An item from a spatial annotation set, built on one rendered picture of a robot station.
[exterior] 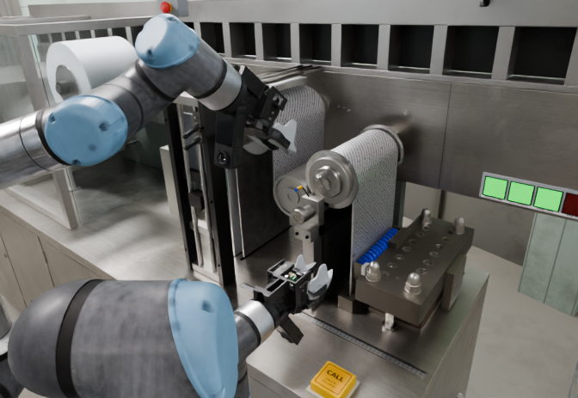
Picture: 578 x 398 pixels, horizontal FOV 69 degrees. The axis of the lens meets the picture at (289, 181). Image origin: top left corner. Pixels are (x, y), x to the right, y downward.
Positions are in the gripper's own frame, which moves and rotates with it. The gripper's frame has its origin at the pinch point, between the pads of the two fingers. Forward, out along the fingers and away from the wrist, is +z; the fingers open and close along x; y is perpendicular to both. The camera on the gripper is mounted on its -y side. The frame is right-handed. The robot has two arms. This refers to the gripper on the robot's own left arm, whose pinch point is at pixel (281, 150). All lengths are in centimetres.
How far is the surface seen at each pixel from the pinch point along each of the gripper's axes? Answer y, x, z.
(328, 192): -1.6, -1.7, 20.7
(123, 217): -29, 88, 38
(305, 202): -5.4, 3.9, 21.7
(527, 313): -1, -39, 213
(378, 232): -4.1, -7.1, 45.1
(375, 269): -14.4, -14.7, 31.4
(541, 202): 16, -42, 50
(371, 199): 1.9, -7.1, 32.5
